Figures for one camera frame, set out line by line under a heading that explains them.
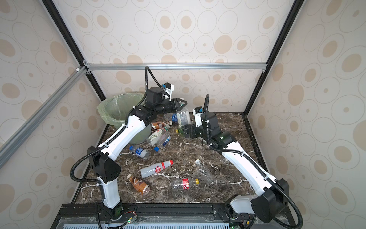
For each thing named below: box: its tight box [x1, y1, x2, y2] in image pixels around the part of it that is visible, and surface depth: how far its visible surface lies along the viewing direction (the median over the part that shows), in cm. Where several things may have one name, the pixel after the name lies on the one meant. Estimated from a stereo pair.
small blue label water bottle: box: [128, 145, 152, 160], surface depth 94 cm
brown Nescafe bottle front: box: [126, 173, 151, 196], surface depth 80 cm
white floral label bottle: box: [146, 128, 163, 146], surface depth 100 cm
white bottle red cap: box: [140, 159, 174, 178], surface depth 87 cm
